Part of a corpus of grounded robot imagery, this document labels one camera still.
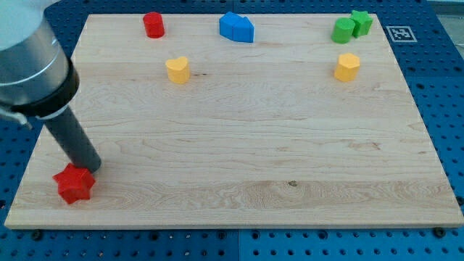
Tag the red star block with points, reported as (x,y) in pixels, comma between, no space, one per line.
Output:
(74,183)

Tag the yellow pentagon block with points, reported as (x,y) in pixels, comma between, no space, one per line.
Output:
(347,67)

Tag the white fiducial marker tag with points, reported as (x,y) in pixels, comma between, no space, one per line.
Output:
(401,34)

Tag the grey cylindrical pointer rod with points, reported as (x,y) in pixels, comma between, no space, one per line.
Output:
(70,135)

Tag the wooden board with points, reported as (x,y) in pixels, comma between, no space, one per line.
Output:
(261,136)

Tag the green cylinder block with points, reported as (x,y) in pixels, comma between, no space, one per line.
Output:
(342,30)

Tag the blue cube block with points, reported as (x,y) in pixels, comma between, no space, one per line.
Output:
(226,24)

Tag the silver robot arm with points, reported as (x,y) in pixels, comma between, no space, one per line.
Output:
(37,78)

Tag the blue pentagon block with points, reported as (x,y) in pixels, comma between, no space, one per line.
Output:
(243,30)

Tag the red cylinder block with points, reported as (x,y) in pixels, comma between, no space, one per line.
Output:
(154,25)

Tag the yellow heart block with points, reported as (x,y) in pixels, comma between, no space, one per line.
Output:
(178,70)

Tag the green star block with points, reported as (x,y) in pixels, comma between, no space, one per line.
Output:
(363,22)

